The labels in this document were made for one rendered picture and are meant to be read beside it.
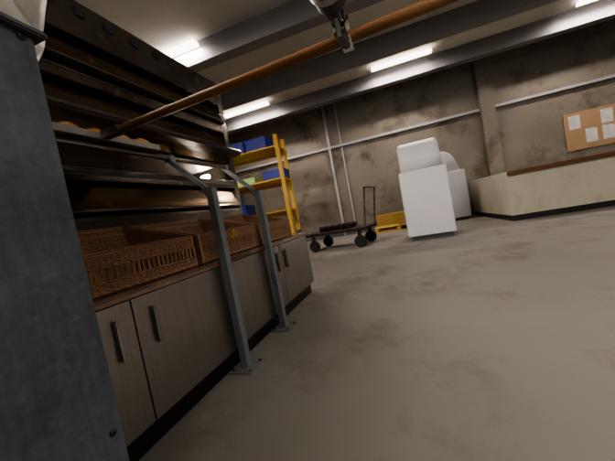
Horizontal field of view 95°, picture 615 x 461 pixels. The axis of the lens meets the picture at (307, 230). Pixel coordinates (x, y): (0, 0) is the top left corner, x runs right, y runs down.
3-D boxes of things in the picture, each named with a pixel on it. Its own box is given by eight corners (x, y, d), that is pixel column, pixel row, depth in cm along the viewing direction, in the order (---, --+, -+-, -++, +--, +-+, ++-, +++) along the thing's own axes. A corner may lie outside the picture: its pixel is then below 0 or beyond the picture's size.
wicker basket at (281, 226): (208, 253, 215) (200, 218, 214) (246, 242, 268) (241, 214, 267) (264, 244, 199) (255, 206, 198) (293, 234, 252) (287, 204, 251)
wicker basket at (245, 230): (136, 273, 160) (126, 225, 159) (205, 254, 212) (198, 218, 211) (204, 263, 142) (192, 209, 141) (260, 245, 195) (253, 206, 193)
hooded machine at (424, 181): (405, 236, 533) (391, 151, 525) (448, 230, 513) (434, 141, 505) (410, 241, 454) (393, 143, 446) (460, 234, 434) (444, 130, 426)
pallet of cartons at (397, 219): (421, 223, 712) (418, 208, 710) (426, 226, 639) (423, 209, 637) (376, 230, 744) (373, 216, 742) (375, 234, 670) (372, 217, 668)
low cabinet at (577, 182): (563, 200, 629) (557, 164, 625) (652, 200, 417) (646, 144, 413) (474, 215, 679) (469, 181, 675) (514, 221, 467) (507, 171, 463)
